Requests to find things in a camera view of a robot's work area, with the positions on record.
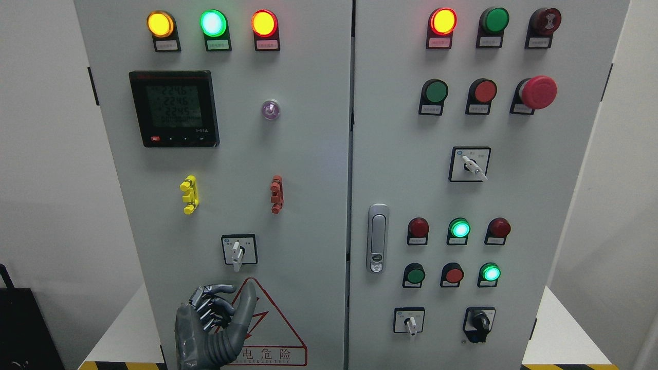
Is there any green lit indicator top left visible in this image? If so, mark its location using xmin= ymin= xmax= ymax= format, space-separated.
xmin=199 ymin=9 xmax=232 ymax=52

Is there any red terminal clip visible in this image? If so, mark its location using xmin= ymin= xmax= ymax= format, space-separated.
xmin=270 ymin=175 xmax=284 ymax=214

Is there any black digital power meter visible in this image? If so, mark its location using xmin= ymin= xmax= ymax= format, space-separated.
xmin=129 ymin=70 xmax=220 ymax=147

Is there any white rotary switch door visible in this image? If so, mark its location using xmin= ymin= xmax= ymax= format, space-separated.
xmin=221 ymin=234 xmax=259 ymax=272

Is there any dark red indicator middle left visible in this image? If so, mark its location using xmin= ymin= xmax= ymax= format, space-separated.
xmin=407 ymin=217 xmax=430 ymax=246

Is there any grey cabinet door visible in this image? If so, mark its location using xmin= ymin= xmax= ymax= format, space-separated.
xmin=75 ymin=1 xmax=352 ymax=369
xmin=348 ymin=1 xmax=629 ymax=369

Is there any clear small lamp bulb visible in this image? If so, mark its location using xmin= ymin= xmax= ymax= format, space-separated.
xmin=261 ymin=99 xmax=281 ymax=120

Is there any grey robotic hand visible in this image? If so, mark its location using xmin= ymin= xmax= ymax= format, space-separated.
xmin=175 ymin=283 xmax=257 ymax=369

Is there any red electric hazard warning sticker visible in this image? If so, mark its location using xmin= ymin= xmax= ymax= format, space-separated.
xmin=230 ymin=277 xmax=308 ymax=367

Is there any black rotary selector switch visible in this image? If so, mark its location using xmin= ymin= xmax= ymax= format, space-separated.
xmin=463 ymin=307 xmax=496 ymax=343

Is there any green push button upper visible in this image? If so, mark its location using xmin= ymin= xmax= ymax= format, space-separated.
xmin=418 ymin=78 xmax=449 ymax=116

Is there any white rotary switch upper right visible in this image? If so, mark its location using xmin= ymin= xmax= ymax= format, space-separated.
xmin=448 ymin=146 xmax=491 ymax=182

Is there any yellow terminal clip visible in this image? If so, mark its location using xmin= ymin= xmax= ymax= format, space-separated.
xmin=179 ymin=175 xmax=199 ymax=215

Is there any yellow indicator light top left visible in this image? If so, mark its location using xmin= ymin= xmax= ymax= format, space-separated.
xmin=147 ymin=10 xmax=181 ymax=52

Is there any grey right cabinet door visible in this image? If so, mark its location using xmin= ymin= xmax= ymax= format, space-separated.
xmin=348 ymin=1 xmax=629 ymax=369

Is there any dark red indicator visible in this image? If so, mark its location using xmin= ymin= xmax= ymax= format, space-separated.
xmin=484 ymin=217 xmax=511 ymax=246
xmin=407 ymin=217 xmax=430 ymax=246

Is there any green lit indicator middle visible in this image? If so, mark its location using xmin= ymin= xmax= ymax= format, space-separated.
xmin=446 ymin=217 xmax=471 ymax=246

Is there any red emergency stop mushroom button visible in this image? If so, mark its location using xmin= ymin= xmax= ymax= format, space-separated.
xmin=509 ymin=75 xmax=558 ymax=115

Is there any white rotary switch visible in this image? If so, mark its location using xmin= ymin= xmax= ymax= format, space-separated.
xmin=448 ymin=146 xmax=491 ymax=182
xmin=393 ymin=307 xmax=425 ymax=338

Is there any red lit indicator right door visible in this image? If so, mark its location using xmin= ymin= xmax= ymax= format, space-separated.
xmin=426 ymin=7 xmax=458 ymax=50

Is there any red-ringed lit indicator left door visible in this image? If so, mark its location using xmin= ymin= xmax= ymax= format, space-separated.
xmin=251 ymin=9 xmax=281 ymax=51

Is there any red push button upper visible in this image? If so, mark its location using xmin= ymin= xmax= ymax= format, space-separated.
xmin=465 ymin=78 xmax=498 ymax=115

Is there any grey left cabinet door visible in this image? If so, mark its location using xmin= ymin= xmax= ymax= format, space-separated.
xmin=75 ymin=1 xmax=352 ymax=369

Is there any dark red indicator middle right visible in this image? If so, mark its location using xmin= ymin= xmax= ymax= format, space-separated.
xmin=484 ymin=217 xmax=511 ymax=246

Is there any green lit push button lower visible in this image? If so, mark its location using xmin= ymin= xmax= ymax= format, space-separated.
xmin=477 ymin=262 xmax=501 ymax=288

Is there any silver door handle lock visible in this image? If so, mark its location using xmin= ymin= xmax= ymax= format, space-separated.
xmin=366 ymin=203 xmax=390 ymax=273

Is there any dark red buzzer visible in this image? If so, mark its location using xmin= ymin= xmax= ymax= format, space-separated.
xmin=524 ymin=8 xmax=562 ymax=49

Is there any green lit indicator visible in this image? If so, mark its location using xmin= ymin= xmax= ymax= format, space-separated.
xmin=199 ymin=9 xmax=232 ymax=52
xmin=446 ymin=217 xmax=471 ymax=246

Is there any white rotary switch lower right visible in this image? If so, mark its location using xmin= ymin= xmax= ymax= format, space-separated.
xmin=393 ymin=307 xmax=425 ymax=338

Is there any red push button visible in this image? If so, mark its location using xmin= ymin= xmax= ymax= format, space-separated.
xmin=465 ymin=78 xmax=498 ymax=115
xmin=440 ymin=262 xmax=464 ymax=288

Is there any green unlit indicator top right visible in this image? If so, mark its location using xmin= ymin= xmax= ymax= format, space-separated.
xmin=476 ymin=7 xmax=510 ymax=48

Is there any red push button lower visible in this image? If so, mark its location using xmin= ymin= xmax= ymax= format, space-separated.
xmin=440 ymin=262 xmax=464 ymax=288

